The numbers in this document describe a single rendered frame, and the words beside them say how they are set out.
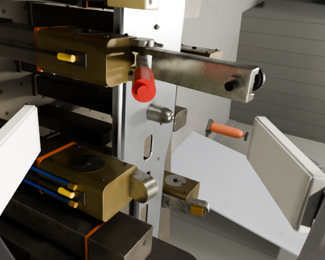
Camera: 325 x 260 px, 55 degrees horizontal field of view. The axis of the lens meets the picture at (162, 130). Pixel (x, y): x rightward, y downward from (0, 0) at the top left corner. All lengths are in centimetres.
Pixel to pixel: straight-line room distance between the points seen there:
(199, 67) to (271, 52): 443
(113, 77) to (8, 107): 39
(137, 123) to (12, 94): 30
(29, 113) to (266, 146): 13
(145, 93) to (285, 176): 15
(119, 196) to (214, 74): 21
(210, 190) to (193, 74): 281
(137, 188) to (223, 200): 267
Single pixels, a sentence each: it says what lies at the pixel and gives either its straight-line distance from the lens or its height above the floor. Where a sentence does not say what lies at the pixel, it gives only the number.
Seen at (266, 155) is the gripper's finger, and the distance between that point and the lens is 18.
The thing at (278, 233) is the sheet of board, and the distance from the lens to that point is 308.
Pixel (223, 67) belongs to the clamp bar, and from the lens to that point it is 34.
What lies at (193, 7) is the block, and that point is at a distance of 75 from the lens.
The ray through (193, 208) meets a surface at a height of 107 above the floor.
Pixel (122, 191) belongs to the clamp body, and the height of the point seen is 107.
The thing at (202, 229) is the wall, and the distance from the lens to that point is 337.
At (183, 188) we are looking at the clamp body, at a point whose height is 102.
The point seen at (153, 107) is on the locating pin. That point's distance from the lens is 59.
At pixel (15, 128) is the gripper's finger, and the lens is 17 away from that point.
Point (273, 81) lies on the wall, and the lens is 490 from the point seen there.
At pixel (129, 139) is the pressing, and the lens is 56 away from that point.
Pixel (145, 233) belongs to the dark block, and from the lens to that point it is 45.
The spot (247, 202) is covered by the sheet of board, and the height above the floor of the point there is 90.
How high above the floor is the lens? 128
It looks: 25 degrees down
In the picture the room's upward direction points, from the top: 106 degrees clockwise
